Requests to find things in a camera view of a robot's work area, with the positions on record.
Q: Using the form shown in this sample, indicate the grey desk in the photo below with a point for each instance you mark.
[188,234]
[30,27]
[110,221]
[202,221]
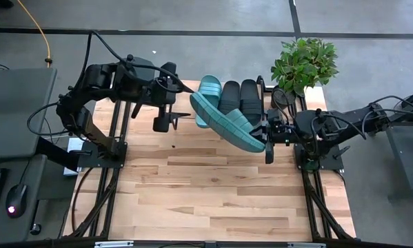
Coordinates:
[16,113]

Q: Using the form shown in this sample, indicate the black plant pot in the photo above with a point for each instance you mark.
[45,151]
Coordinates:
[278,101]

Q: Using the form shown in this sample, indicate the black rubber slide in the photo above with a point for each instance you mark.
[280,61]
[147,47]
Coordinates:
[250,100]
[229,96]

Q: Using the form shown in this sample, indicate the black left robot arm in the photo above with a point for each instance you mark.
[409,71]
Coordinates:
[99,77]

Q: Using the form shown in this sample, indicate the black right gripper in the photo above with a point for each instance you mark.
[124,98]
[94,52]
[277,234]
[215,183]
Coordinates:
[278,131]

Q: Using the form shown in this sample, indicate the teal rubber slide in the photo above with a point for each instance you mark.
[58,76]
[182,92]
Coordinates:
[223,125]
[209,87]

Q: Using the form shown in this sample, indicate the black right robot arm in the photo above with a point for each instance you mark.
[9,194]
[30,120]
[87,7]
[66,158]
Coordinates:
[337,124]

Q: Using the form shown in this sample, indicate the black aluminium table frame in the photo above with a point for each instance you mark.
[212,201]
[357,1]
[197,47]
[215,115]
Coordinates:
[116,117]

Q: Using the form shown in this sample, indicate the black computer mouse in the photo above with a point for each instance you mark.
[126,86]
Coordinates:
[16,199]

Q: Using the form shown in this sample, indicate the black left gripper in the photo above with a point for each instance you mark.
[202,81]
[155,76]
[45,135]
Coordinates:
[164,91]

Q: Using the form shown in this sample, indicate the white box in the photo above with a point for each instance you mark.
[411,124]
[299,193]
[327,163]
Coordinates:
[74,143]

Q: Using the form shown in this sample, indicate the black-framed wooden shoe shelf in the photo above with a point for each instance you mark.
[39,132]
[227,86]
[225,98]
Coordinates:
[261,93]

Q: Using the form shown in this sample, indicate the green leafy plant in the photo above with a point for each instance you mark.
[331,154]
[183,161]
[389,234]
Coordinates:
[304,63]

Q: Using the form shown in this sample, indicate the silver metal bracket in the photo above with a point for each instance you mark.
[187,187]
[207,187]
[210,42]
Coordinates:
[113,244]
[306,245]

